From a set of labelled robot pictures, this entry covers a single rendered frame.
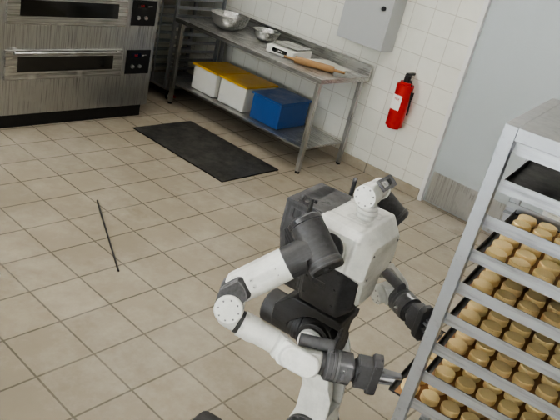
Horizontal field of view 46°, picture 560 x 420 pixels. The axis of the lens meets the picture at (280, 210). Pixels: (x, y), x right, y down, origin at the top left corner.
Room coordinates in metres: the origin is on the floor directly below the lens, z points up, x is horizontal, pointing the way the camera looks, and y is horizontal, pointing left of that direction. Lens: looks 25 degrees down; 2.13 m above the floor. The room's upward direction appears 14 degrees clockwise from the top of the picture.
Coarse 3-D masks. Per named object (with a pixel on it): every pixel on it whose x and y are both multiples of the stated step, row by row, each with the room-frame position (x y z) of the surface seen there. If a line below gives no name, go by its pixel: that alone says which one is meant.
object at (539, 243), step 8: (488, 216) 1.38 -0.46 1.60; (488, 224) 1.38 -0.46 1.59; (496, 224) 1.37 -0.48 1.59; (504, 224) 1.36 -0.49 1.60; (504, 232) 1.36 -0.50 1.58; (512, 232) 1.35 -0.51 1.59; (520, 232) 1.35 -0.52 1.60; (528, 232) 1.34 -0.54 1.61; (520, 240) 1.34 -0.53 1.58; (528, 240) 1.34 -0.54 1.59; (536, 240) 1.33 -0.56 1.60; (544, 240) 1.32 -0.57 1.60; (536, 248) 1.33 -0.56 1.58; (544, 248) 1.32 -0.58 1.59; (552, 248) 1.31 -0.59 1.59; (552, 256) 1.31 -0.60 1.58
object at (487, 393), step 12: (444, 360) 1.46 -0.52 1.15; (432, 372) 1.42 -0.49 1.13; (444, 372) 1.40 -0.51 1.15; (456, 372) 1.44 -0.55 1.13; (468, 372) 1.43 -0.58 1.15; (456, 384) 1.38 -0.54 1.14; (468, 384) 1.38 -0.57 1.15; (480, 384) 1.42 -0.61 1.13; (480, 396) 1.35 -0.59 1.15; (492, 396) 1.36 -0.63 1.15; (504, 396) 1.39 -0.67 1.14; (504, 408) 1.32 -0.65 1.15; (516, 408) 1.33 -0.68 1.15; (528, 408) 1.35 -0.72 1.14
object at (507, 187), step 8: (504, 184) 1.38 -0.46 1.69; (512, 184) 1.37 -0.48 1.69; (504, 192) 1.37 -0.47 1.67; (512, 192) 1.37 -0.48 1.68; (520, 192) 1.36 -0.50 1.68; (528, 192) 1.35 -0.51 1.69; (536, 192) 1.35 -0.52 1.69; (528, 200) 1.35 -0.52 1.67; (536, 200) 1.34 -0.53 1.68; (544, 200) 1.34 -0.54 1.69; (552, 200) 1.33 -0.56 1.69; (544, 208) 1.33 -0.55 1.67; (552, 208) 1.33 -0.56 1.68
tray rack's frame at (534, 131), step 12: (540, 108) 1.61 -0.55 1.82; (552, 108) 1.65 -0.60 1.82; (516, 120) 1.42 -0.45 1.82; (528, 120) 1.45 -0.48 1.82; (540, 120) 1.48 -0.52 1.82; (552, 120) 1.51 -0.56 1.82; (528, 132) 1.35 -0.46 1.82; (540, 132) 1.36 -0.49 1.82; (552, 132) 1.39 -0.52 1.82; (528, 144) 1.34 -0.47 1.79; (540, 144) 1.33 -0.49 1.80; (552, 144) 1.32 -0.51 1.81
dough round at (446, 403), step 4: (444, 400) 1.41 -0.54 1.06; (448, 400) 1.41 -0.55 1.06; (444, 404) 1.39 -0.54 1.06; (448, 404) 1.40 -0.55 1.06; (452, 404) 1.40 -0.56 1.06; (456, 404) 1.40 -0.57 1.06; (440, 408) 1.39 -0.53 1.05; (444, 408) 1.38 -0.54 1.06; (448, 408) 1.38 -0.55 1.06; (452, 408) 1.38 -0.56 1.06; (456, 408) 1.39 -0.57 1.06; (444, 412) 1.37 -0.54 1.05; (448, 412) 1.37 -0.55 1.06; (452, 412) 1.37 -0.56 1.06; (456, 412) 1.37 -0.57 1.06; (448, 416) 1.37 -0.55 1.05; (452, 416) 1.37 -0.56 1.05; (456, 416) 1.37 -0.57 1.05
